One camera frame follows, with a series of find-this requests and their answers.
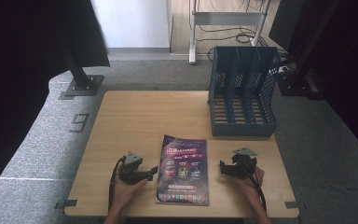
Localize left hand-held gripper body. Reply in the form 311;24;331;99
117;151;144;186

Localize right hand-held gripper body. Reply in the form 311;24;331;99
232;147;258;179

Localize purple paperback book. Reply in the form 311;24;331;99
156;134;210;207

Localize blue plastic file rack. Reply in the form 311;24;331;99
208;46;282;138

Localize person's right hand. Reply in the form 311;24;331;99
234;166;265;200

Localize person's left hand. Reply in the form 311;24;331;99
111;164;148;209

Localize black metal stand with base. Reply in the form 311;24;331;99
276;0;343;101
62;46;105;97

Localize black curtain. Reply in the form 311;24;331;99
268;0;358;162
0;0;111;209

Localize left hand-held gripper black cable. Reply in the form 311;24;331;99
107;156;127;213

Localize hand-held gripper black cable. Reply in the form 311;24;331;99
245;167;268;213
107;156;127;213

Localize right hand-held gripper black cable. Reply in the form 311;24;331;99
245;167;268;213

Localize grey table corner bracket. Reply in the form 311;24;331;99
54;199;78;210
284;201;307;210

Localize black floor cables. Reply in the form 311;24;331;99
195;0;282;48

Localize white metal stand frame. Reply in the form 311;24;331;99
188;0;273;64

